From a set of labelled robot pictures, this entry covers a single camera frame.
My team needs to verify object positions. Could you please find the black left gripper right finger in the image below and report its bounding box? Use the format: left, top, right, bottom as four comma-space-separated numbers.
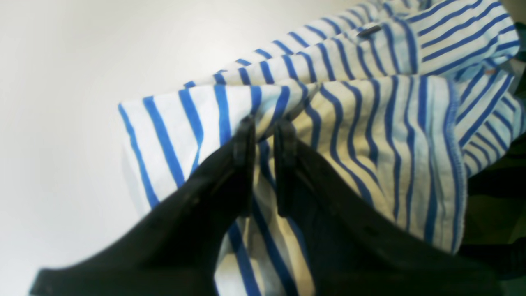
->
274, 121, 503, 296

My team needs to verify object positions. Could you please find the blue white striped T-shirt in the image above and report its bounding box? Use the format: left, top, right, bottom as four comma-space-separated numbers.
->
119, 0, 525, 296

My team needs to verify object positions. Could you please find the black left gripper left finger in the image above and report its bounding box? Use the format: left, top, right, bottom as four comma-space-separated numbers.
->
29, 116, 255, 296

